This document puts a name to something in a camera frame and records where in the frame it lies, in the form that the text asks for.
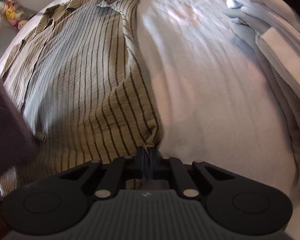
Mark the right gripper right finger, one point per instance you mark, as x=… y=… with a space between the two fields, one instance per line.
x=234 y=202

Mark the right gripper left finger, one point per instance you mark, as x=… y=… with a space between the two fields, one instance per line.
x=61 y=201

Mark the beige striped shirt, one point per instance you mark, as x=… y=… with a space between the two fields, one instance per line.
x=80 y=83

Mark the dark purple sleeve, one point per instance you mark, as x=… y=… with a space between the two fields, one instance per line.
x=17 y=143

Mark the plush toy hanging organizer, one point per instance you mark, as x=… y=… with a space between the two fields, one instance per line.
x=14 y=13

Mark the pink dotted bed sheet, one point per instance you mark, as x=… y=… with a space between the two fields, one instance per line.
x=214 y=101

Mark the white folded blanket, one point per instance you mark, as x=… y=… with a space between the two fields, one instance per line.
x=272 y=29

